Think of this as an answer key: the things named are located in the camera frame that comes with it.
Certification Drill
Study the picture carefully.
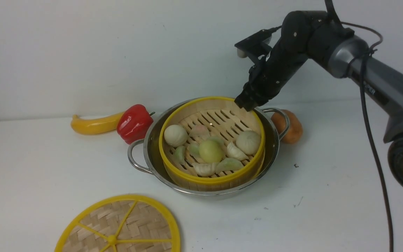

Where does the stainless steel pot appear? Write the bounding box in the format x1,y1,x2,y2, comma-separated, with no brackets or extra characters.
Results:
128,96,291,196

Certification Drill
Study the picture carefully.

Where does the white dumpling right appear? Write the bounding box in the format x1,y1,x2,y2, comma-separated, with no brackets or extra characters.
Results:
226,142,248,161

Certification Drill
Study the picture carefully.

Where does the white dumpling front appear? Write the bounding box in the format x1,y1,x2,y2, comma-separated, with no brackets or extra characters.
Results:
192,162,219,177

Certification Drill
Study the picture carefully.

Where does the green dumpling front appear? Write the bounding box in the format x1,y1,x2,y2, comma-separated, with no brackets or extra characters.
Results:
215,158,244,174

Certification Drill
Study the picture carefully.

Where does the red bell pepper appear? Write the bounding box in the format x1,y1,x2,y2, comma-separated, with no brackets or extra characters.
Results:
116,104,154,145

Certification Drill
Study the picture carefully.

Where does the white bun left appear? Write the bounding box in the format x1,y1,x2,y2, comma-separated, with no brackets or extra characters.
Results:
164,125,188,147

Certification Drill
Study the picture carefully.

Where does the green dumpling left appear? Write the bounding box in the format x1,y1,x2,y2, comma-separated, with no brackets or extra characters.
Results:
173,145,186,166

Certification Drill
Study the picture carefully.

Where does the white dumpling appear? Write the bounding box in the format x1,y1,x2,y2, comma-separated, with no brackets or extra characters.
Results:
226,142,248,161
192,162,219,177

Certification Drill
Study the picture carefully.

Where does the yellow banana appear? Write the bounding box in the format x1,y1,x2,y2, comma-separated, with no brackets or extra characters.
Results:
70,112,124,135

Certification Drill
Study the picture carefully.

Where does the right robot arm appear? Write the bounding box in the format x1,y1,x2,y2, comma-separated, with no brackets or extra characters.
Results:
235,11,403,187

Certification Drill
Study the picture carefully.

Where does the green dumpling centre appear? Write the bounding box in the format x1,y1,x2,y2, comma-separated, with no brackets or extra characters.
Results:
187,142,200,159

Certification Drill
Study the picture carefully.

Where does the white bun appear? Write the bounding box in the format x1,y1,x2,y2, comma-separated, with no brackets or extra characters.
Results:
235,130,262,156
164,125,188,147

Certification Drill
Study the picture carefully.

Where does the yellow bamboo steamer lid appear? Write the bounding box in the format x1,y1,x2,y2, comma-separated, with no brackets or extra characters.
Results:
55,194,181,252

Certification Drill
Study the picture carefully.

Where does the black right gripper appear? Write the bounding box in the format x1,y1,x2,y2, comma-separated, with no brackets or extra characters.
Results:
234,42,308,111

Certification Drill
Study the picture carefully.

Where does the white bun right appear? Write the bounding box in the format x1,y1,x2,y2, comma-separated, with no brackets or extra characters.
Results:
235,130,262,156

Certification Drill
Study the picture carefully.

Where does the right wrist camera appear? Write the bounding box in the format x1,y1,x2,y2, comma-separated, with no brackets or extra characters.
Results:
234,28,278,64

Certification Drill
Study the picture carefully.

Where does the pink dumpling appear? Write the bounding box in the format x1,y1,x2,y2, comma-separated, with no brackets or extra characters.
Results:
189,125,211,140

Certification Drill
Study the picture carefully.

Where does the green dumpling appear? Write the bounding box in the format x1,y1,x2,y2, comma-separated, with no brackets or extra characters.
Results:
215,158,244,174
187,142,200,159
173,145,186,166

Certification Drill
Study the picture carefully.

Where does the yellow green bun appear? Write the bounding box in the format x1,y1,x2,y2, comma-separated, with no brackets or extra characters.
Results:
199,140,225,163

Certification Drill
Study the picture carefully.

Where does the yellow rimmed bamboo steamer basket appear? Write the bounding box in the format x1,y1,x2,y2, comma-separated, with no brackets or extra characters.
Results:
155,96,267,192

